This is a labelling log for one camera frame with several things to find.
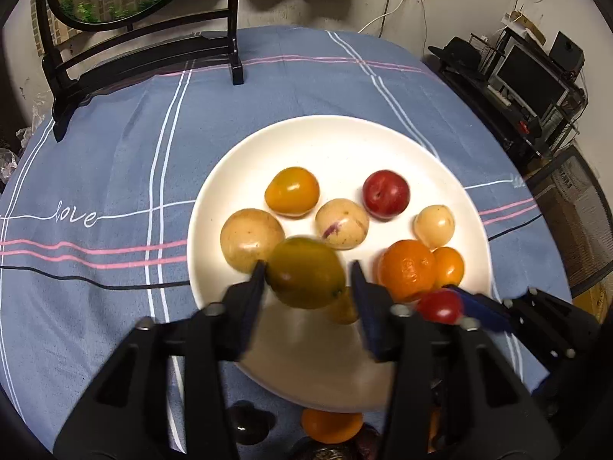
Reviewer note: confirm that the purple-streaked cream pepino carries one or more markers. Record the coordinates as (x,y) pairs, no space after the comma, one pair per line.
(342,223)

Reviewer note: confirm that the white remote control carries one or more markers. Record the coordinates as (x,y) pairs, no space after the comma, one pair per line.
(499,97)

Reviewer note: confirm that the small red object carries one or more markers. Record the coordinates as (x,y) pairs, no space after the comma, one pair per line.
(524,127)

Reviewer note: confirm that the white round plate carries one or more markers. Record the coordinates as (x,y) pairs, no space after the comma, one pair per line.
(311,153)

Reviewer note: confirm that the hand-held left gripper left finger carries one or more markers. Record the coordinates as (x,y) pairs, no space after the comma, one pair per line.
(249,316)

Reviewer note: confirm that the small orange kumquat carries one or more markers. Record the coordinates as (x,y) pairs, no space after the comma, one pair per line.
(450,266)

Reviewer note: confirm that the pale cream round fruit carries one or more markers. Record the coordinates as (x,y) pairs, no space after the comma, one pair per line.
(434,225)

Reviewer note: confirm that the small round orange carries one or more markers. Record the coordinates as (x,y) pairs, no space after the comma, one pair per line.
(331,425)

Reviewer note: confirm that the dark brown lumpy fruit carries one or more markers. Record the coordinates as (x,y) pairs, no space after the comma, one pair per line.
(368,441)

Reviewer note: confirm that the flat cardboard box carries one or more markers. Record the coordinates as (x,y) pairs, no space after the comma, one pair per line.
(524,24)

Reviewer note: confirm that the orange-yellow tomato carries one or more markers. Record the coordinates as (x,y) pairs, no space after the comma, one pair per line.
(292,190)

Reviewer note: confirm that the clear plastic bag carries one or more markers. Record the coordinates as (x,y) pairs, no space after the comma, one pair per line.
(31,122)

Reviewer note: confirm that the tan oval pepino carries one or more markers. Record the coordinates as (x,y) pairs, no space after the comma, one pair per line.
(346,315)

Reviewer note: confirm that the red plum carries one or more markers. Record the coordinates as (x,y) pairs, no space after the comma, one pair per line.
(386,194)

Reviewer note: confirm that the tan round passion fruit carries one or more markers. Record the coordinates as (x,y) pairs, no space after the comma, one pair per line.
(249,239)

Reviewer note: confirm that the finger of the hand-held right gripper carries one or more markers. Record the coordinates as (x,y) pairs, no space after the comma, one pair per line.
(483,311)

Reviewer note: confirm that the black speaker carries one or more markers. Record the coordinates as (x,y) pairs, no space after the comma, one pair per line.
(566,51)

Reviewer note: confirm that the yellow-green citrus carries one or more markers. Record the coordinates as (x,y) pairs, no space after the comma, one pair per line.
(306,272)

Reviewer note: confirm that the blue striped tablecloth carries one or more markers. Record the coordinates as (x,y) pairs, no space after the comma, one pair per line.
(96,177)

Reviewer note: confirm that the dark brown mangosteen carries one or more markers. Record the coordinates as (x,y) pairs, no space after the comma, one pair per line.
(325,454)

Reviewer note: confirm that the black hat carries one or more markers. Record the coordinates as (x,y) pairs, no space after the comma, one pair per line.
(455,55)

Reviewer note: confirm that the black media desk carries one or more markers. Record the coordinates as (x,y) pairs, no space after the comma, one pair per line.
(498,115)

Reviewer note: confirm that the black mesh chair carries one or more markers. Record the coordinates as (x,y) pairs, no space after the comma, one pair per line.
(579,220)

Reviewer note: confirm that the dark purple plum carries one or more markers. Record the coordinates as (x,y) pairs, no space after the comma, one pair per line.
(249,424)

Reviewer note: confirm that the red cherry tomato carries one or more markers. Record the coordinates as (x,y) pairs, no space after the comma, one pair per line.
(439,305)

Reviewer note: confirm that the computer monitor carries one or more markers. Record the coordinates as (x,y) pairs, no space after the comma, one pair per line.
(529,79)

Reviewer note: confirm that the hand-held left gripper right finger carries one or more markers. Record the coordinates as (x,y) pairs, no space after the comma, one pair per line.
(368,316)

